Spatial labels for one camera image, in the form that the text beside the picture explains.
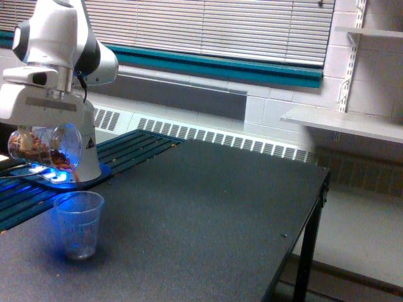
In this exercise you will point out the white lower wall shelf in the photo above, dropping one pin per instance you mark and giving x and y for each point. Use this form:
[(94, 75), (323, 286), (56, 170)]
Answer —
[(348, 123)]

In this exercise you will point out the teal window sill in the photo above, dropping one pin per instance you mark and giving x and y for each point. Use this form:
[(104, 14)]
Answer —
[(218, 67)]

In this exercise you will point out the white window blinds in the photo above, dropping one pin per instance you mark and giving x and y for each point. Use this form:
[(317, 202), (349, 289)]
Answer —
[(268, 32)]

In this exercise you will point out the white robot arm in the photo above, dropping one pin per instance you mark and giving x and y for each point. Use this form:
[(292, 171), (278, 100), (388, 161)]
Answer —
[(49, 39)]

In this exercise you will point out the clear cup with brown contents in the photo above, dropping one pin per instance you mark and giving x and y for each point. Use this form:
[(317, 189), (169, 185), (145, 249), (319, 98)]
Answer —
[(55, 147)]

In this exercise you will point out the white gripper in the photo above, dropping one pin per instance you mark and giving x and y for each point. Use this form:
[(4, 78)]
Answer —
[(39, 96)]

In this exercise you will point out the white upper wall shelf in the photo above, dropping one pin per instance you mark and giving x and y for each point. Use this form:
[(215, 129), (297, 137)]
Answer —
[(370, 32)]

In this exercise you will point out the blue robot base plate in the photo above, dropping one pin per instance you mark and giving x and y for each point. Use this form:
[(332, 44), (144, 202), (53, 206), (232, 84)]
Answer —
[(85, 182)]

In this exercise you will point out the empty clear plastic cup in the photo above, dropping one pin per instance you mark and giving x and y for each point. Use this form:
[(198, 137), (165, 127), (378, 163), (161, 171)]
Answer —
[(78, 213)]

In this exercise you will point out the white baseboard radiator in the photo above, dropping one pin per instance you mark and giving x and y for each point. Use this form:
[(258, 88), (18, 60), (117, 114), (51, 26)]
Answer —
[(117, 122)]

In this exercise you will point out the white wall shelf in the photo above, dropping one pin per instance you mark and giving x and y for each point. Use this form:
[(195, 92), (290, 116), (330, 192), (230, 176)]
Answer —
[(348, 123), (370, 32)]

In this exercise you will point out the black table leg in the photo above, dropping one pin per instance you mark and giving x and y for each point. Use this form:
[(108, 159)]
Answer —
[(308, 244)]

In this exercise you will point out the teal slatted rail platform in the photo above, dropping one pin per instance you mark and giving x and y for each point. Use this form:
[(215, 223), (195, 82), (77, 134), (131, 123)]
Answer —
[(22, 199)]

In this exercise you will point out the white shelf bracket rail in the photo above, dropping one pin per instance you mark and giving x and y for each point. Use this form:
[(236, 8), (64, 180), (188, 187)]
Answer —
[(354, 37)]

